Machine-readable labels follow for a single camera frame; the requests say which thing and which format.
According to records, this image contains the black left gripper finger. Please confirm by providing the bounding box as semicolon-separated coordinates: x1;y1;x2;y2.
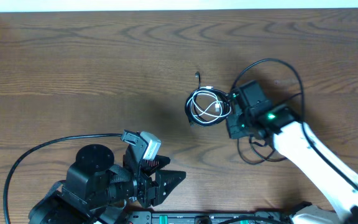
154;170;186;206
143;155;170;171

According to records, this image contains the short black usb cable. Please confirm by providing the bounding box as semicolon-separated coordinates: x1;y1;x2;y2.
185;71;231;126

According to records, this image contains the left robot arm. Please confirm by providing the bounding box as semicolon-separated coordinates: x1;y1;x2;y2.
29;144;186;224

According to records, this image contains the white usb cable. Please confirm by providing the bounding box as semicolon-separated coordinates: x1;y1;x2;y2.
190;85;232;119

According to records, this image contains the black right camera cable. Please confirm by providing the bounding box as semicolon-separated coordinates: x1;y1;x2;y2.
230;58;358;203

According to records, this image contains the black camera cable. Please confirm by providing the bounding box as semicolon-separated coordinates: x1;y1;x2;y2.
2;133;127;224
230;58;358;203

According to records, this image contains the black left camera cable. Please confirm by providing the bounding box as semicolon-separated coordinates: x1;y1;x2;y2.
2;133;127;224

